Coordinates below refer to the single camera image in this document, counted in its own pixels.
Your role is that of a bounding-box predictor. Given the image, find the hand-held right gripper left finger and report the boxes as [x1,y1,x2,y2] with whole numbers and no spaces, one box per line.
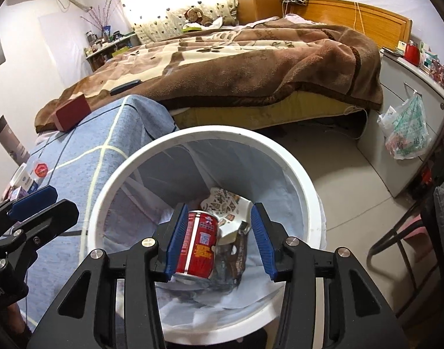
[27,204,190,349]

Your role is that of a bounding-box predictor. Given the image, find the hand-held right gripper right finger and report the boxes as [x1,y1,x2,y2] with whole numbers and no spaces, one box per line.
[250,202,406,349]

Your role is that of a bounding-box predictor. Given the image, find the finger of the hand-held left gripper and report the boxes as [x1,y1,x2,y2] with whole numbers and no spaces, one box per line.
[0,185,59,242]
[11,199,80,262]

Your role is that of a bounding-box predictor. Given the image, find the purple drink carton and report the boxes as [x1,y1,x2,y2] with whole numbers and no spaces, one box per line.
[5,185,28,201]

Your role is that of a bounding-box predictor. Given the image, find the red drink can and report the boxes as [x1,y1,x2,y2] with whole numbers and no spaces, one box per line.
[174,210,220,286]

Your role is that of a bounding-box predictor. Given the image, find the white yogurt cup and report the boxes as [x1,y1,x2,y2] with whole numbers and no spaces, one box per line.
[10,163,30,188]

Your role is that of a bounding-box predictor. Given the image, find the brown snack wrapper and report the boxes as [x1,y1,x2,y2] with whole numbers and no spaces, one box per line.
[215,222,252,289]

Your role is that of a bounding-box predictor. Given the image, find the clear bottle red cap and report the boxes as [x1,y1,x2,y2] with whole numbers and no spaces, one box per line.
[25,158,60,190]

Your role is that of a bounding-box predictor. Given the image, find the white trash bin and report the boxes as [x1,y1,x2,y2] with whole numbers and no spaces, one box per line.
[81,125,328,344]

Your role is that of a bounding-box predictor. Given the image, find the translucent white bin liner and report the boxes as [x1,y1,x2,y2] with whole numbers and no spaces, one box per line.
[98,142,317,330]

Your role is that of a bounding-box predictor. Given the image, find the person's left hand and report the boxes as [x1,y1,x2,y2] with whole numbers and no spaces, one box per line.
[3,302,33,337]

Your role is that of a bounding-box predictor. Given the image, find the blue checked tablecloth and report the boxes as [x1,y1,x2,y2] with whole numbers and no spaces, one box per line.
[3,95,181,331]

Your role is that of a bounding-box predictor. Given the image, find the patterned paper wrapper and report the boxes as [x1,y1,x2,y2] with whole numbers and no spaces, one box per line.
[202,188,253,233]

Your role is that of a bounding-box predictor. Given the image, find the grey thermos flask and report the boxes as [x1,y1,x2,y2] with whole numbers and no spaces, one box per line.
[0,114,30,164]

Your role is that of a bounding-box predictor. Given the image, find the dark red box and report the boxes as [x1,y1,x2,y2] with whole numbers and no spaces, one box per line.
[52,93,91,132]

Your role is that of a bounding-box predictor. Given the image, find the yellow mattress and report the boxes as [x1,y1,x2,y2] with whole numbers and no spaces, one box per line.
[171,95,368,131]

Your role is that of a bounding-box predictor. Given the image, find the dark remote control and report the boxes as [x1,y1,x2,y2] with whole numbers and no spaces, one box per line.
[110,79,141,96]

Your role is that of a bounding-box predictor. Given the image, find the cluttered white shelf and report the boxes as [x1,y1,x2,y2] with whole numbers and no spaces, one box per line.
[85,33,140,72]

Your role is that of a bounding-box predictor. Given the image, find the black metal chair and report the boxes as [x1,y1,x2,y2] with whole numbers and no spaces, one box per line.
[367,185,444,320]

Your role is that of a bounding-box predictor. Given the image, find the brown printed blanket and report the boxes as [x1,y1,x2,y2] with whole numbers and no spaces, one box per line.
[34,17,384,133]

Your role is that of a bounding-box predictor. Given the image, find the green printed plastic bag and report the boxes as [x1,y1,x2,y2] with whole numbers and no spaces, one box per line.
[378,91,431,161]

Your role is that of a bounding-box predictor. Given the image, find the purple flower branches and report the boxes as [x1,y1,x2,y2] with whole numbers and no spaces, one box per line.
[80,0,113,33]

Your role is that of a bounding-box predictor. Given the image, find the grey nightstand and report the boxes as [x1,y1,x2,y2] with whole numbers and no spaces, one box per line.
[356,47,444,199]

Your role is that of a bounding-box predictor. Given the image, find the brown teddy bear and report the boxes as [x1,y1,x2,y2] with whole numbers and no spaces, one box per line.
[183,7,213,27]

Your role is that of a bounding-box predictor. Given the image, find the heart print curtain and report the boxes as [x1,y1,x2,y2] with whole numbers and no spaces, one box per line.
[111,0,240,44]

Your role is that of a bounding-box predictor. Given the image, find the red jar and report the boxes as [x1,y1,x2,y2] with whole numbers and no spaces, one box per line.
[405,40,421,67]

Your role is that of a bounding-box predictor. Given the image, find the boxes on nightstand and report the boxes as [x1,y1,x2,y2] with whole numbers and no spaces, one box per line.
[420,42,444,88]

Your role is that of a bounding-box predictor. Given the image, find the wooden headboard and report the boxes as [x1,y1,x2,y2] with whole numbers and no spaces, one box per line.
[298,0,413,49]

